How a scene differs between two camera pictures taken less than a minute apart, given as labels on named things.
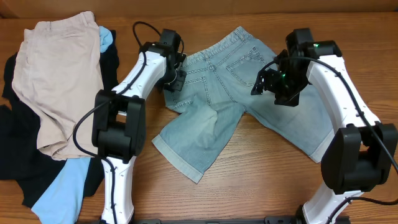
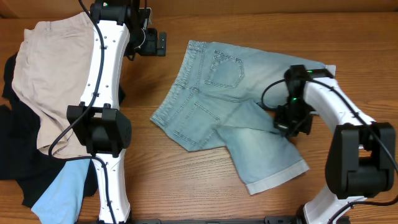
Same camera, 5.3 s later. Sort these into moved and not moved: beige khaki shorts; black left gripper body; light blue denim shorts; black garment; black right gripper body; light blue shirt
Moved: light blue denim shorts; black right gripper body; black left gripper body
Not moved: beige khaki shorts; light blue shirt; black garment
